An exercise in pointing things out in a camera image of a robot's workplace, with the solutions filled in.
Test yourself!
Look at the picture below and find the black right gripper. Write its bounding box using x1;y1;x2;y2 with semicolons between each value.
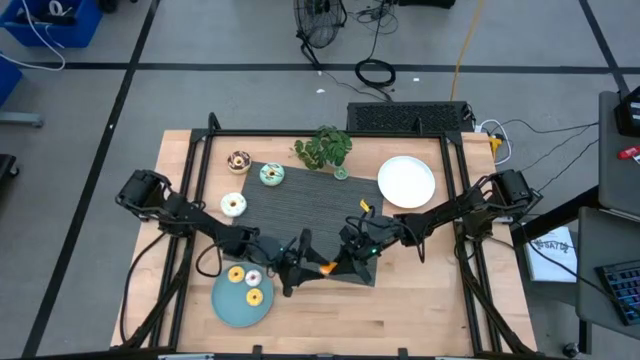
333;214;403;288

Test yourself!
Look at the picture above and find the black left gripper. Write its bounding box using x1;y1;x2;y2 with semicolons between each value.
251;228;332;299

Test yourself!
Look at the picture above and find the teal frosted donut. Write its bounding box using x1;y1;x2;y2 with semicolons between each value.
258;162;286;188

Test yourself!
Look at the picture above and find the white frosted donut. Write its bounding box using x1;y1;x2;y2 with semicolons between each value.
220;192;248;218

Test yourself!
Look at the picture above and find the chocolate frosted donut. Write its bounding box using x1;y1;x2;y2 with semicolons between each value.
227;150;253;175

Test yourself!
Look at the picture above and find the grey woven placemat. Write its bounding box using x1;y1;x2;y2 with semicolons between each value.
233;160;385;288

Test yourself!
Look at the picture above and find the teal round plate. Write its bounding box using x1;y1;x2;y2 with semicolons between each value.
210;263;276;329

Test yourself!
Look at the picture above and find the white round plate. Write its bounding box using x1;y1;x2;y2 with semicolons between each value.
377;155;437;210

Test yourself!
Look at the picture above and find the green plant in white pot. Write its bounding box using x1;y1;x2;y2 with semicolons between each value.
292;124;354;172

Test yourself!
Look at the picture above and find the black vented computer case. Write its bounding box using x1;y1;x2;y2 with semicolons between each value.
346;101;475;134

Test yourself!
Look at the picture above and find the white printed booklet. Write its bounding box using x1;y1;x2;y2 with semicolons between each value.
523;225;579;284

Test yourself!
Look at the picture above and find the black desk crossbar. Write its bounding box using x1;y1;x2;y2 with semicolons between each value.
510;184;601;247

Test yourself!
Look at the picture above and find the black floor fan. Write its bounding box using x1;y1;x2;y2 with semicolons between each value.
292;0;349;69

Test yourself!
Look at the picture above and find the grey desk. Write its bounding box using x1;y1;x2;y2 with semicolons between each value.
574;206;640;342
597;90;640;224

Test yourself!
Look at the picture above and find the black flat box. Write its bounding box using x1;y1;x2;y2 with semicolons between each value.
397;0;457;10

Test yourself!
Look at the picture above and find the black keyboard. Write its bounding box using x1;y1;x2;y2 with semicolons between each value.
594;259;640;327

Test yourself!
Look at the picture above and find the black desktop device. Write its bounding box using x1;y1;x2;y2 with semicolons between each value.
613;85;640;138

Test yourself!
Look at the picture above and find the grey metal bar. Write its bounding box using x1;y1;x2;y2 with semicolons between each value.
0;111;45;129

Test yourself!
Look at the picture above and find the blue plastic bin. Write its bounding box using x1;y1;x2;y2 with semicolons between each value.
0;0;104;50
0;52;24;109

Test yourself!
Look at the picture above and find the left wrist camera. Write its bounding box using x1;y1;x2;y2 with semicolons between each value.
255;236;284;263

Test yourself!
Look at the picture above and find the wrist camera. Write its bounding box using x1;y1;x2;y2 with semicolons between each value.
367;215;401;238
255;236;284;263

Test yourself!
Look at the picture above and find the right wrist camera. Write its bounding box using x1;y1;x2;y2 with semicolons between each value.
367;215;401;238

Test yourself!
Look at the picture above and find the coiled black cable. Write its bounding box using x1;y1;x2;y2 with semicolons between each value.
353;58;398;91

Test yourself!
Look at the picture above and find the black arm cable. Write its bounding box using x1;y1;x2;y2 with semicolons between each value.
118;227;169;347

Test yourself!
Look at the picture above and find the white looped cable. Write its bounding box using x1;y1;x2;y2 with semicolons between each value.
476;118;514;167

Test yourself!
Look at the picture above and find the yellow hanging cable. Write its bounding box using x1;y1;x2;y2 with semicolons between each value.
448;0;487;103

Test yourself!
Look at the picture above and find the white floor cable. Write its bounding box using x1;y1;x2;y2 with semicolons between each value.
0;0;67;72

